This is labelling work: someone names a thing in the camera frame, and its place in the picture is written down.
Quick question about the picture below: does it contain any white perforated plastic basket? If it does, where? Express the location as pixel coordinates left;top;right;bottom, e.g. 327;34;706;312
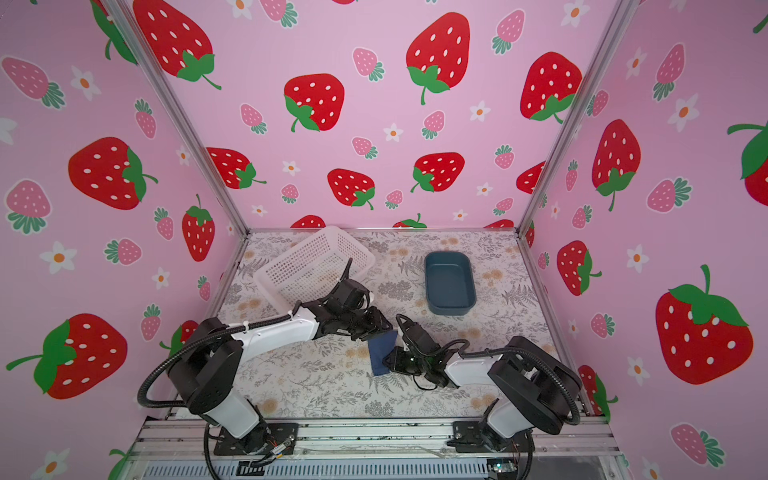
254;226;375;313

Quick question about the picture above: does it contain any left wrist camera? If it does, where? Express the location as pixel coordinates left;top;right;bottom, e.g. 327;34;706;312
330;278;371;311

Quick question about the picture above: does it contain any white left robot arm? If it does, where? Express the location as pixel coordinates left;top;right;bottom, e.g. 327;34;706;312
167;302;393;443

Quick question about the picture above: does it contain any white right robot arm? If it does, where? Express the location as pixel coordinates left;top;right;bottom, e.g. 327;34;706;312
383;336;582;442

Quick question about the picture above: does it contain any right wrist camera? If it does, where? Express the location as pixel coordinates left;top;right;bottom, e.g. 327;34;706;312
401;321;440;356

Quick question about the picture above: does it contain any black corrugated right cable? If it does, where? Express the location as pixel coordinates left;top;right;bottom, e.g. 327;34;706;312
394;313;582;427

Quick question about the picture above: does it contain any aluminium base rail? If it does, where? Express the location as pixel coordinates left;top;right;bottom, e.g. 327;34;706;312
116;418;631;479

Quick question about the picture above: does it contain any black corrugated cable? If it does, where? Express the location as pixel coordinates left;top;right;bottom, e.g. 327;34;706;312
136;257;355;410
394;313;582;427

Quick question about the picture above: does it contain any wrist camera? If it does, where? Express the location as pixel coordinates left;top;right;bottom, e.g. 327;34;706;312
330;278;371;311
401;321;440;356

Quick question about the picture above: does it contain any teal plastic tray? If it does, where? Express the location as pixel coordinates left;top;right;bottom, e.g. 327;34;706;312
424;251;477;316

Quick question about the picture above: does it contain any black corrugated left cable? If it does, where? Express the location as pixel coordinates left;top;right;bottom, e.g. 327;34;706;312
136;257;355;410

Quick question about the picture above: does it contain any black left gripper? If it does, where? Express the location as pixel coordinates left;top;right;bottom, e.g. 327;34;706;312
341;305;396;339

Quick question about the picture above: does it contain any dark blue paper napkin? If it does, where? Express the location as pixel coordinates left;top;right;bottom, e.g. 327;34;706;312
367;330;398;377

